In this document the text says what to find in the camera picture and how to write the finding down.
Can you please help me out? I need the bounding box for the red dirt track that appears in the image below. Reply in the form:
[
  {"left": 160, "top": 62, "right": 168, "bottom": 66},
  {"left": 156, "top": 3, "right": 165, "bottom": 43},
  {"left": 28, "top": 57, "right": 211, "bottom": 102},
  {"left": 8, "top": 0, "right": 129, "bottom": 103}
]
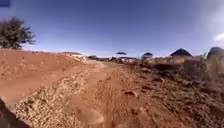
[{"left": 0, "top": 48, "right": 224, "bottom": 128}]

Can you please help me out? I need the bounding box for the dark peaked roof hut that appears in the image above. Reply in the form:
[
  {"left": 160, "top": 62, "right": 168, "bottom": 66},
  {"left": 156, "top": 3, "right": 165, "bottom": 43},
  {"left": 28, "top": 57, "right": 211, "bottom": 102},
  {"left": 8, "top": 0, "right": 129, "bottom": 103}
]
[{"left": 169, "top": 47, "right": 195, "bottom": 64}]

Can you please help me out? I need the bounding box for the pale gravel strip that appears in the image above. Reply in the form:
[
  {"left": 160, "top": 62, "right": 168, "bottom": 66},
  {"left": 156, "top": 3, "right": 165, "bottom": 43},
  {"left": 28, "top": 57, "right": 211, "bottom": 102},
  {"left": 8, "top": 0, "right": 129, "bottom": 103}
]
[{"left": 11, "top": 68, "right": 101, "bottom": 128}]

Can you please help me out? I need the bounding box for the dry scrub bank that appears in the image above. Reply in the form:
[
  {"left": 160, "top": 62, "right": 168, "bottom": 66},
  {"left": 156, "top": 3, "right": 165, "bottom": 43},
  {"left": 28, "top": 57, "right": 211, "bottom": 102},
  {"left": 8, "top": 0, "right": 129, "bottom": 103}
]
[{"left": 139, "top": 55, "right": 224, "bottom": 83}]

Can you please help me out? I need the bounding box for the green tree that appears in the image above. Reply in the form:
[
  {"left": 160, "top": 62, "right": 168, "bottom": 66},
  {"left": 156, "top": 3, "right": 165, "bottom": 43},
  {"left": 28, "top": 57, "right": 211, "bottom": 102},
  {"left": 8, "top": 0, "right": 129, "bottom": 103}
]
[{"left": 0, "top": 16, "right": 37, "bottom": 51}]

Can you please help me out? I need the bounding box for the round thatched hut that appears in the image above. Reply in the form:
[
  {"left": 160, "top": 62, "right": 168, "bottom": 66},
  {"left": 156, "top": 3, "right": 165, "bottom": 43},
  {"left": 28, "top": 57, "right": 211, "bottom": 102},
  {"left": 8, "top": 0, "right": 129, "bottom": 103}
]
[{"left": 206, "top": 46, "right": 224, "bottom": 62}]

